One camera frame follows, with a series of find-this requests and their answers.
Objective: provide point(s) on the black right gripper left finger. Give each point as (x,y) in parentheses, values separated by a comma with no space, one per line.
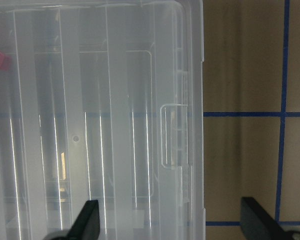
(86,226)

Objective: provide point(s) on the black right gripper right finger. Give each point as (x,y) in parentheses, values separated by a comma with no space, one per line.
(257,224)

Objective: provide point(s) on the clear plastic box lid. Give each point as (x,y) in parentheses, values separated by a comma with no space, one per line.
(103,101)

